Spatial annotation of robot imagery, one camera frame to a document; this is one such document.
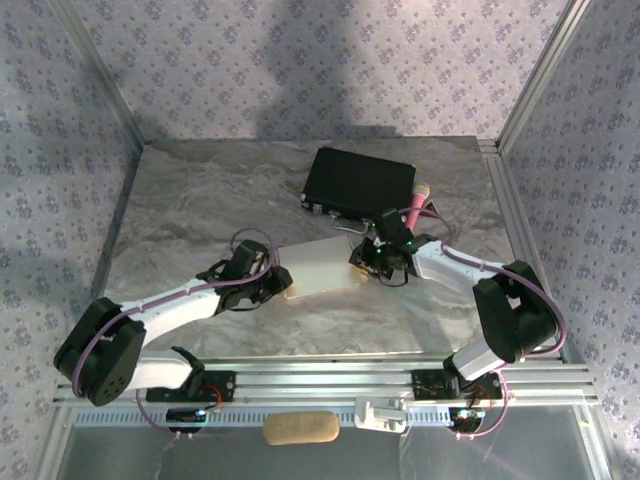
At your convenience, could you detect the white paper box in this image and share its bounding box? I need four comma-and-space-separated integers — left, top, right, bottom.
277, 235, 367, 302

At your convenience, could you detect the pink toy microphone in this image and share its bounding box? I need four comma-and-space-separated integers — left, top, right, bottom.
404, 182, 432, 229

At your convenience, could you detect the black carrying case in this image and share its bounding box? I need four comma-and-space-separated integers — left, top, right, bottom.
301, 147, 418, 235

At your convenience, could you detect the tan oblong sponge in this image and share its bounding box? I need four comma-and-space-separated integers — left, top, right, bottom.
262, 410, 341, 447

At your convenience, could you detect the small black circuit board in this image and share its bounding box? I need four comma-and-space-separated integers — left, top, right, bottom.
166, 407, 209, 434
448, 406, 487, 434

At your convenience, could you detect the white plastic clamp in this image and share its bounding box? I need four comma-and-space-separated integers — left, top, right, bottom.
353, 395, 409, 434

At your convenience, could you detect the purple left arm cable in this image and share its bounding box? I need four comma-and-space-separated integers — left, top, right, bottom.
72, 228, 277, 441

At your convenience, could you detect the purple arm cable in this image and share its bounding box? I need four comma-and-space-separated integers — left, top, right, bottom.
72, 228, 277, 441
414, 209, 567, 441

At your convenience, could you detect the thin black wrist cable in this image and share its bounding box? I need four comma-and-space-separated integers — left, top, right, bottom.
376, 268, 410, 289

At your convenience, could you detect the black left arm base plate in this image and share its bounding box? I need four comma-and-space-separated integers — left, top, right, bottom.
144, 370, 237, 404

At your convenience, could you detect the aluminium front frame rail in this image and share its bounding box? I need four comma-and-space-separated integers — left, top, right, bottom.
52, 362, 600, 407

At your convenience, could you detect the grey slotted cable duct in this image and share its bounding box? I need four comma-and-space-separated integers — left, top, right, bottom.
72, 405, 454, 427

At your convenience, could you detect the aluminium right side rail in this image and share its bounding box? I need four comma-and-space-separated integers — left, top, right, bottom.
477, 139, 571, 362

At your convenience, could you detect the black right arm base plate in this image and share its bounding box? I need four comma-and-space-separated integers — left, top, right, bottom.
412, 368, 504, 402

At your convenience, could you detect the aluminium left side rail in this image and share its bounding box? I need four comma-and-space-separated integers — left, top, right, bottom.
74, 143, 145, 367

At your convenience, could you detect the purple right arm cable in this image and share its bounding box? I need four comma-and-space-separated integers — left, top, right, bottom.
414, 209, 567, 441

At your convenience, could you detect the aluminium right corner post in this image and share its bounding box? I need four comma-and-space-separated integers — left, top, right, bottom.
497, 0, 594, 156

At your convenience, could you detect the aluminium corner post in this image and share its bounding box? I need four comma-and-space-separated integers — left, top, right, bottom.
497, 0, 594, 156
52, 0, 147, 147

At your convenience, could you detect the aluminium left corner post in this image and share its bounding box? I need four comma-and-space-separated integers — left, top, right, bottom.
52, 0, 147, 147

